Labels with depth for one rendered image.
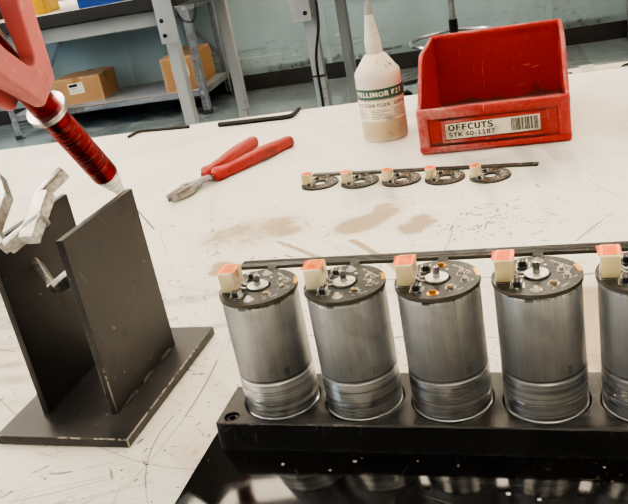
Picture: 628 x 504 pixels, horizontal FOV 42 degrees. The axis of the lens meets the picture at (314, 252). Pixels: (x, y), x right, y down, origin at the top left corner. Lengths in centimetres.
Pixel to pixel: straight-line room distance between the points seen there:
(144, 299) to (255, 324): 10
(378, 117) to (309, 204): 12
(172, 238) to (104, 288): 19
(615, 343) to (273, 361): 10
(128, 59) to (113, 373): 487
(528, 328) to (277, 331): 7
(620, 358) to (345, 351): 8
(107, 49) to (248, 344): 498
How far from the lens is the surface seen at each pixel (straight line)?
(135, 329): 34
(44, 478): 31
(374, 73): 60
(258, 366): 26
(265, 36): 487
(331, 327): 24
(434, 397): 25
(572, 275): 24
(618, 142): 55
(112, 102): 473
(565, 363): 24
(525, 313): 23
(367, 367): 25
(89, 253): 31
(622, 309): 23
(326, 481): 25
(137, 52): 514
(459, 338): 24
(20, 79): 30
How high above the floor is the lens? 92
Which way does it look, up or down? 22 degrees down
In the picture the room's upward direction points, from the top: 11 degrees counter-clockwise
